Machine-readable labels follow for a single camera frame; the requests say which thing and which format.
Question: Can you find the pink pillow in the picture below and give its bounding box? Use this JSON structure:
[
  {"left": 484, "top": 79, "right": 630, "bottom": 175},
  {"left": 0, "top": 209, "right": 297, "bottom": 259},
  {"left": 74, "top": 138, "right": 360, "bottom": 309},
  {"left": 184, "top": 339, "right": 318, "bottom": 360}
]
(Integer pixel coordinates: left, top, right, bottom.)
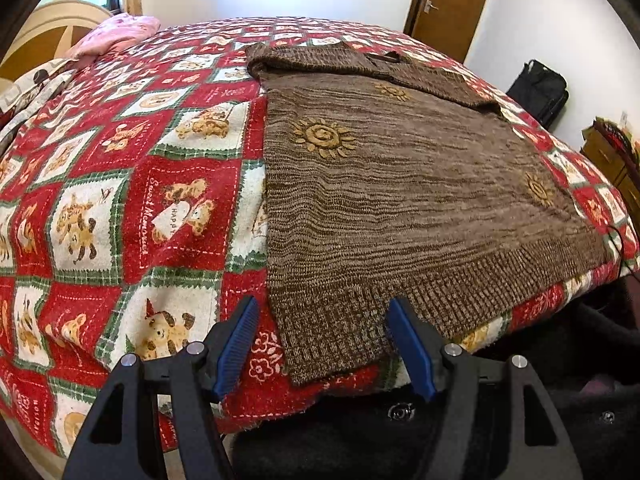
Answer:
[{"left": 65, "top": 14, "right": 161, "bottom": 61}]

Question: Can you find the white patterned pillow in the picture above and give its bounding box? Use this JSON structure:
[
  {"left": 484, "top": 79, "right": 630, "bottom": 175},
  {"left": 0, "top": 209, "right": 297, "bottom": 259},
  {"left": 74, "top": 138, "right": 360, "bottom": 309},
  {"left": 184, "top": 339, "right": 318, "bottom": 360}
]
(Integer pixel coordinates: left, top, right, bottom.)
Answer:
[{"left": 0, "top": 57, "right": 76, "bottom": 153}]

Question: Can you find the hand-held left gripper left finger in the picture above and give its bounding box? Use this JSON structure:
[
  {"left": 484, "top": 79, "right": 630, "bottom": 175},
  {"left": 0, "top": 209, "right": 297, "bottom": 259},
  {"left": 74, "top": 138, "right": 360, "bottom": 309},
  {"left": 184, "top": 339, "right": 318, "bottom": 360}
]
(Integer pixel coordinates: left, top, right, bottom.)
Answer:
[{"left": 64, "top": 295, "right": 261, "bottom": 480}]

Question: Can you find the brown knit sweater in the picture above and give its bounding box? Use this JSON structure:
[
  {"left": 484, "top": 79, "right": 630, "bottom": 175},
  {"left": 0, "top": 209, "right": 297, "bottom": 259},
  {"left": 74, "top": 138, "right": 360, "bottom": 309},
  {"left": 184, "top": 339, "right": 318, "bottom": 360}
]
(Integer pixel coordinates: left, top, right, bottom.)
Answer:
[{"left": 245, "top": 41, "right": 623, "bottom": 387}]

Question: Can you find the brown wooden door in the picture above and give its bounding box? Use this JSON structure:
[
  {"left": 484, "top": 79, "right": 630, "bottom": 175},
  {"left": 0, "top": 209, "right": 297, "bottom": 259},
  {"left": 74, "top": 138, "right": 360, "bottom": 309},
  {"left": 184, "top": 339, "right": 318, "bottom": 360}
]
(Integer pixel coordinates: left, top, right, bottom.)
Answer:
[{"left": 403, "top": 0, "right": 497, "bottom": 65}]

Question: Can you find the red printed bear blanket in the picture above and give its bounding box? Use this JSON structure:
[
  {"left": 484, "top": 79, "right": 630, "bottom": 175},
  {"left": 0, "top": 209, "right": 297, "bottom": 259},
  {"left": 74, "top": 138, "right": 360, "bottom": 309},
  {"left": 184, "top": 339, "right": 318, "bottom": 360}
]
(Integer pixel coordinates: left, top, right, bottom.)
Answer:
[{"left": 0, "top": 15, "right": 640, "bottom": 458}]

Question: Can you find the wooden cabinet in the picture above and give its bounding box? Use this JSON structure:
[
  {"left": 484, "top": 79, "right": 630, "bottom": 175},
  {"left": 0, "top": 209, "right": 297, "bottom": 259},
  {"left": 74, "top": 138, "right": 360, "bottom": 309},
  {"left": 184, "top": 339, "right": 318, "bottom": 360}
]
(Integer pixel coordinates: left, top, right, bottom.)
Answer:
[{"left": 580, "top": 125, "right": 640, "bottom": 223}]

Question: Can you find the cream wooden headboard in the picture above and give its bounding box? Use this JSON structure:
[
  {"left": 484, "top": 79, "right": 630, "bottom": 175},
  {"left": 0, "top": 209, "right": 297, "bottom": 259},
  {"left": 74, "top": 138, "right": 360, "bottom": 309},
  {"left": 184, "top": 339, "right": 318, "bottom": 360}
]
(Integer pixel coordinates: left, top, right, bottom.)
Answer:
[{"left": 0, "top": 0, "right": 117, "bottom": 82}]

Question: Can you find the person's black clothing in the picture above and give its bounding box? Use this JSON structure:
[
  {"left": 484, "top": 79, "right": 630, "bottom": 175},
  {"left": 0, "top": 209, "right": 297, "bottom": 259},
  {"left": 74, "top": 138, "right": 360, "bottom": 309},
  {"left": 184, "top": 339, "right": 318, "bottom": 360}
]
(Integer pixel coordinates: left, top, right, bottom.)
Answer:
[{"left": 232, "top": 280, "right": 640, "bottom": 480}]

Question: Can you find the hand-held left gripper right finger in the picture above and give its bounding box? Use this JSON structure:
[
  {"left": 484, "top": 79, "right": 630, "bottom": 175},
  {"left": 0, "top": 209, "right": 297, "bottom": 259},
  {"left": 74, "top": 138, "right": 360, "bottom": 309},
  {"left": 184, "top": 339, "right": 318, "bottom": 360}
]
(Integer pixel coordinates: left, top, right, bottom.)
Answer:
[{"left": 386, "top": 297, "right": 585, "bottom": 480}]

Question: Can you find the dark red knit item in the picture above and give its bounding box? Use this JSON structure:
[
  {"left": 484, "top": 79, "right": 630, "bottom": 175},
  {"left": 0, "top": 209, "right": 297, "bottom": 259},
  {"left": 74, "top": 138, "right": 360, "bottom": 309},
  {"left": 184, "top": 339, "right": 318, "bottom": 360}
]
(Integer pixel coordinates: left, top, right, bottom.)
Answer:
[{"left": 594, "top": 117, "right": 640, "bottom": 163}]

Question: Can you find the black bag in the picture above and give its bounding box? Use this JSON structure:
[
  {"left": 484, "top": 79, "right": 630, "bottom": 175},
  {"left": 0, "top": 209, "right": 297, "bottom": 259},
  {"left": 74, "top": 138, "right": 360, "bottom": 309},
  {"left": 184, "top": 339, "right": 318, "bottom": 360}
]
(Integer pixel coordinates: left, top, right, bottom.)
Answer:
[{"left": 506, "top": 59, "right": 570, "bottom": 130}]

